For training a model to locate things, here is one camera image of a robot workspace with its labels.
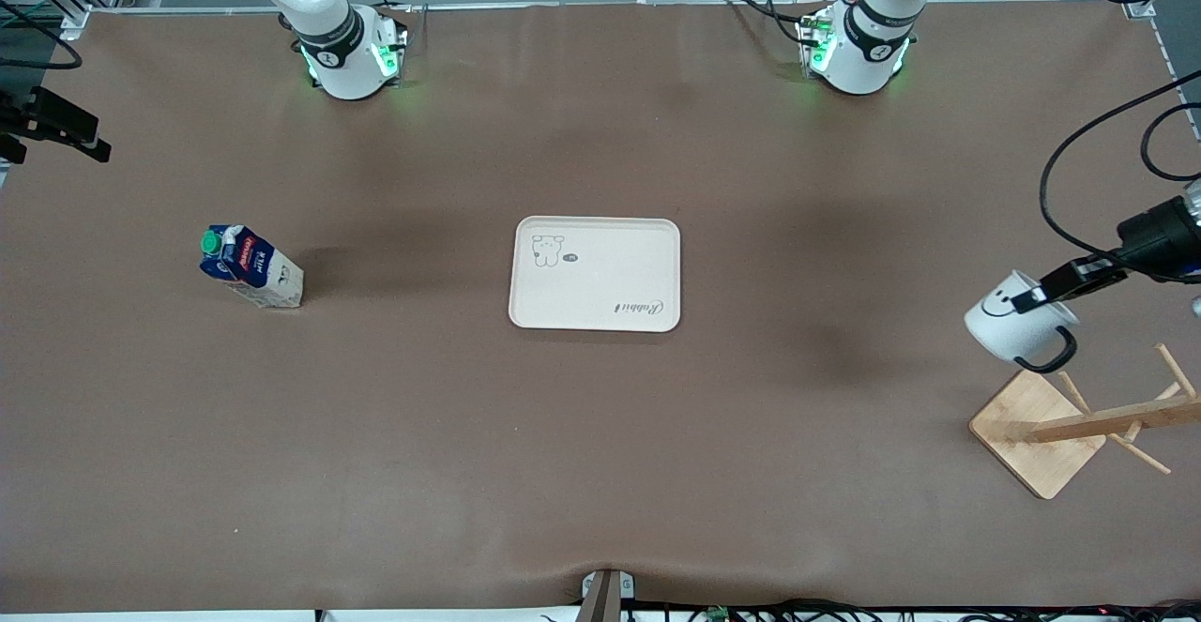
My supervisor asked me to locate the white smiley mug black handle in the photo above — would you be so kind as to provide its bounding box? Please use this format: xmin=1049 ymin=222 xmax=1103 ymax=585
xmin=965 ymin=270 xmax=1080 ymax=374

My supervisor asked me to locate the metal table edge bracket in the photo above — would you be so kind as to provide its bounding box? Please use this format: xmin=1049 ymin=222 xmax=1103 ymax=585
xmin=577 ymin=569 xmax=636 ymax=622

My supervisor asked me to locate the cream rectangular rabbit tray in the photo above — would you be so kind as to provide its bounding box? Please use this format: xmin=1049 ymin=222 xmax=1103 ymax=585
xmin=508 ymin=216 xmax=682 ymax=333

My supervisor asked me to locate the wooden mug rack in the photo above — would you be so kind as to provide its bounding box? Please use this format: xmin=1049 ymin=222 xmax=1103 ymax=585
xmin=968 ymin=343 xmax=1201 ymax=501

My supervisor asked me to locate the black looped cable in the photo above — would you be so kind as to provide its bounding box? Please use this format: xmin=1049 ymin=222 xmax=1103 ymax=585
xmin=1140 ymin=101 xmax=1201 ymax=182

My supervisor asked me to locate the black base cable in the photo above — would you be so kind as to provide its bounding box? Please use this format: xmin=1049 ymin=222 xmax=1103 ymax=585
xmin=721 ymin=0 xmax=808 ymax=46

